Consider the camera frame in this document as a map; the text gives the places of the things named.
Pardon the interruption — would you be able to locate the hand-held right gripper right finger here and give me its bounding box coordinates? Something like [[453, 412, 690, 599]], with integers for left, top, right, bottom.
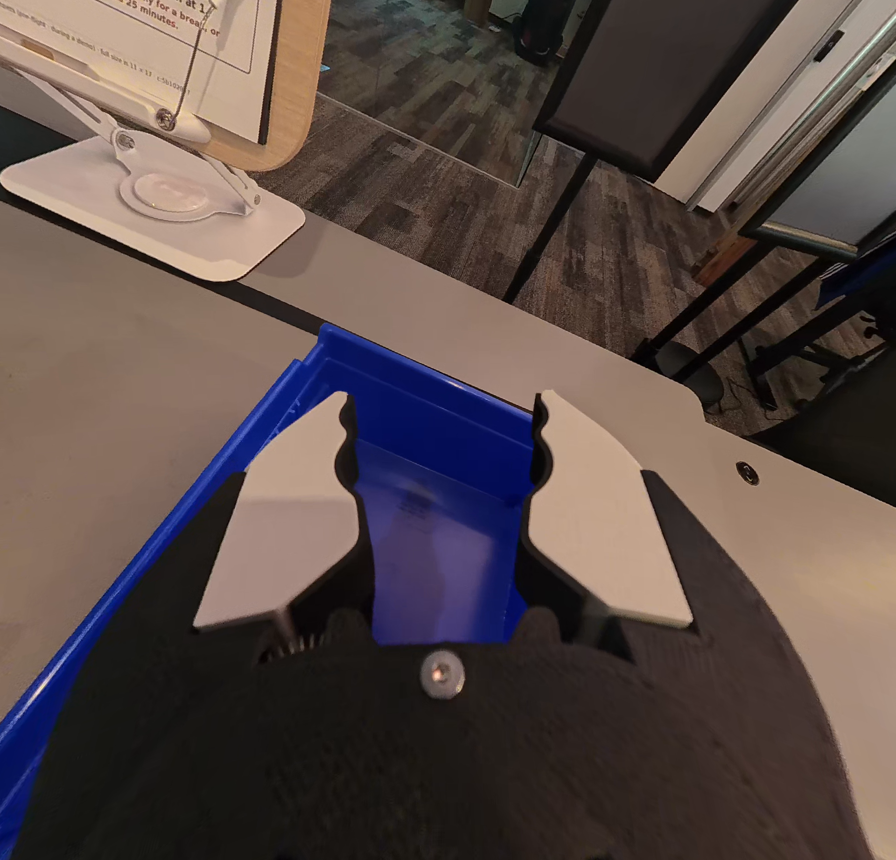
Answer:
[[518, 390, 694, 654]]

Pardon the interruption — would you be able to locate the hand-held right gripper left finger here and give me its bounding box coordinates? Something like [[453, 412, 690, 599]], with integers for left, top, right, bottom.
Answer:
[[192, 391, 361, 654]]

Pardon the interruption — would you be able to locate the blue plastic bin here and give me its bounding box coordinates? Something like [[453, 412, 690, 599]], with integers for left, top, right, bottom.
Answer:
[[0, 323, 536, 833]]

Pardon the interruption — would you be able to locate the dark stand base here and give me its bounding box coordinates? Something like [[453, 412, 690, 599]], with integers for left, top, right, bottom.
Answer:
[[651, 342, 725, 413]]

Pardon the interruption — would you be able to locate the black stand foot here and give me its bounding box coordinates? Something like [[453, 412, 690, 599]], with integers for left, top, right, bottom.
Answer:
[[503, 153, 602, 306]]

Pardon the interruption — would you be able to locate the black framed whiteboard stand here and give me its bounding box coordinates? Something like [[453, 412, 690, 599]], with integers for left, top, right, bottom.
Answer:
[[633, 55, 896, 413]]

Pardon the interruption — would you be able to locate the wooden display board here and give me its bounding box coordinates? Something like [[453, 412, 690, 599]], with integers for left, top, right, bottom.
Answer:
[[255, 0, 337, 173]]

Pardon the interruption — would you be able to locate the glass panel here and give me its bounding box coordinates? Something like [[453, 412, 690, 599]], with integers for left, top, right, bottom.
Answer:
[[316, 0, 610, 189]]

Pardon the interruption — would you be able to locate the black framed display panel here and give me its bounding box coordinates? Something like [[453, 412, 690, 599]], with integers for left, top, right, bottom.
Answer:
[[532, 0, 827, 183]]

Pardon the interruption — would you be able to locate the dark bulky floor object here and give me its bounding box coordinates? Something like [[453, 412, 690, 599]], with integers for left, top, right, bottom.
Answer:
[[514, 0, 564, 66]]

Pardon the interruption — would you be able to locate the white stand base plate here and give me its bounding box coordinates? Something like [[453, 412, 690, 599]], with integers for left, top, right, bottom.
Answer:
[[0, 62, 307, 283]]

